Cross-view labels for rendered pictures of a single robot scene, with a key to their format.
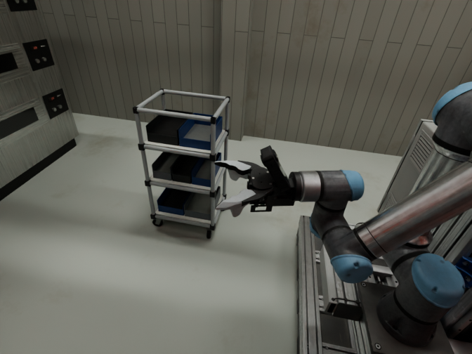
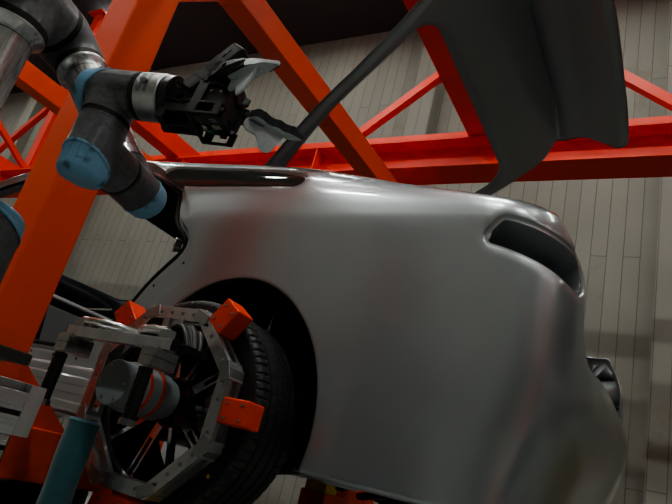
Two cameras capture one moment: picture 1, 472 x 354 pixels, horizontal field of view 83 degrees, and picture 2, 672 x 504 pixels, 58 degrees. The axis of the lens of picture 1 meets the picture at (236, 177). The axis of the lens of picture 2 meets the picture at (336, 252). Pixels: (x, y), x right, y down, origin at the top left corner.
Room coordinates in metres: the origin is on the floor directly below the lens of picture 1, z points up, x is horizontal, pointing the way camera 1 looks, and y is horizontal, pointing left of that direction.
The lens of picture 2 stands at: (1.14, 0.45, 0.74)
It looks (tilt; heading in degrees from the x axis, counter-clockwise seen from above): 20 degrees up; 204
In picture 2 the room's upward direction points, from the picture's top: 15 degrees clockwise
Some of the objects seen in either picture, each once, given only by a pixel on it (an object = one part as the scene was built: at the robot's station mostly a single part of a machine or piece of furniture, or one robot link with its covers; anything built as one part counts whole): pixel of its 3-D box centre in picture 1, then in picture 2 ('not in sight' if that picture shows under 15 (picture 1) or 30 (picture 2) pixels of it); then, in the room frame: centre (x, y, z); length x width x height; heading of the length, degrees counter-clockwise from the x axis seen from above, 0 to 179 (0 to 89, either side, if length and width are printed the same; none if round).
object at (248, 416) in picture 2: not in sight; (240, 414); (-0.36, -0.35, 0.85); 0.09 x 0.08 x 0.07; 81
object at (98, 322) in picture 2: not in sight; (125, 322); (-0.30, -0.78, 1.03); 0.19 x 0.18 x 0.11; 171
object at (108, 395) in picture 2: not in sight; (139, 390); (-0.33, -0.68, 0.85); 0.21 x 0.14 x 0.14; 171
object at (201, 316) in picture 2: not in sight; (156, 396); (-0.40, -0.67, 0.85); 0.54 x 0.07 x 0.54; 81
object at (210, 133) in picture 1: (188, 168); not in sight; (1.63, 0.36, 0.50); 0.54 x 0.42 x 1.00; 81
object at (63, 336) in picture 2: not in sight; (74, 344); (-0.23, -0.87, 0.93); 0.09 x 0.05 x 0.05; 171
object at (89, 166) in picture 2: (329, 220); (98, 154); (0.51, -0.25, 1.12); 0.11 x 0.08 x 0.11; 6
